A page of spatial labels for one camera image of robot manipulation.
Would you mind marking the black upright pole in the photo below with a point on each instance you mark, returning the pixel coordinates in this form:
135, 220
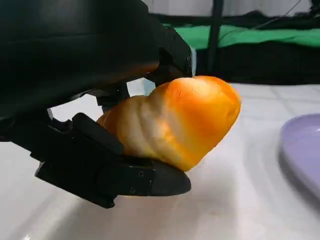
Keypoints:
215, 37

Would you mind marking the orange white toy bread roll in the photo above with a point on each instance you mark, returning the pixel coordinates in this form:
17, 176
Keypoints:
187, 120

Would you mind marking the lilac plate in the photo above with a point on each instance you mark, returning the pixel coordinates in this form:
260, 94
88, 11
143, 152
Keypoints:
305, 145

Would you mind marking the green cloth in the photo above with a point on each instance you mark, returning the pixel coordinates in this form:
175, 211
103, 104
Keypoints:
262, 36

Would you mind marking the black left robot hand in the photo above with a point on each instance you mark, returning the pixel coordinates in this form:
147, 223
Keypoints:
62, 50

